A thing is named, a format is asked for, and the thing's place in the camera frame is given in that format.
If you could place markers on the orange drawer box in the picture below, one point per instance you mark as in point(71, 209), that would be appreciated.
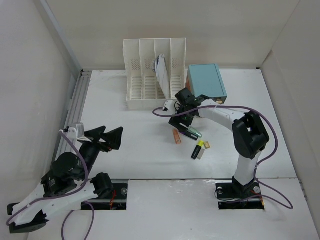
point(187, 83)

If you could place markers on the aluminium rail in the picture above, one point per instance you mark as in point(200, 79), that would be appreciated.
point(76, 97)

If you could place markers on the green highlighter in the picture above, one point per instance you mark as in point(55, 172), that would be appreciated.
point(195, 132)

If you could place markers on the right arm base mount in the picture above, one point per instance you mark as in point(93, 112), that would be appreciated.
point(230, 197)

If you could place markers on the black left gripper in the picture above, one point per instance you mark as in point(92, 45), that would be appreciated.
point(113, 138)

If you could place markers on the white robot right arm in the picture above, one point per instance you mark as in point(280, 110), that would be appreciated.
point(249, 133)

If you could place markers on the clear drawer gold handle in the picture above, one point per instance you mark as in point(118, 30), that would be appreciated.
point(219, 100)

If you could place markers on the white plastic file organizer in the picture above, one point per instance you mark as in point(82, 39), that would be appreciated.
point(143, 89)

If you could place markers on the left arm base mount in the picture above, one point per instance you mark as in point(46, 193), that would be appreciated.
point(115, 201)

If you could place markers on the small wooden stamp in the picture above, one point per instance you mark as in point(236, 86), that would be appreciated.
point(207, 145)

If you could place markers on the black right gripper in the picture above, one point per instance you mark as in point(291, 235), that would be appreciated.
point(175, 121)

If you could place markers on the purple highlighter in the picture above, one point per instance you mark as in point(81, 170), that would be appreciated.
point(189, 135)

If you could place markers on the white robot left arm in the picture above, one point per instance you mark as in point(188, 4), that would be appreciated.
point(67, 183)

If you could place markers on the yellow highlighter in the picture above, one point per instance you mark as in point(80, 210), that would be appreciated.
point(197, 149)

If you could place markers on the orange highlighter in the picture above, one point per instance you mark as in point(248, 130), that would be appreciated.
point(176, 136)

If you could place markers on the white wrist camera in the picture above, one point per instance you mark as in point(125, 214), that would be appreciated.
point(75, 131)
point(169, 106)

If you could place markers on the blue drawer box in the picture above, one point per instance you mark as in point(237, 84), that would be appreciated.
point(206, 79)

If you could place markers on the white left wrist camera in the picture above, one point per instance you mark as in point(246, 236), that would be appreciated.
point(75, 131)

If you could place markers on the white spiral notebook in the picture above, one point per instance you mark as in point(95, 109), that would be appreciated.
point(159, 67)

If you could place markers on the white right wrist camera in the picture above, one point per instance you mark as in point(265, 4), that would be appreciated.
point(169, 106)

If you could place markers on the grey eraser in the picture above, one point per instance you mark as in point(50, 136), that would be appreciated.
point(201, 153)

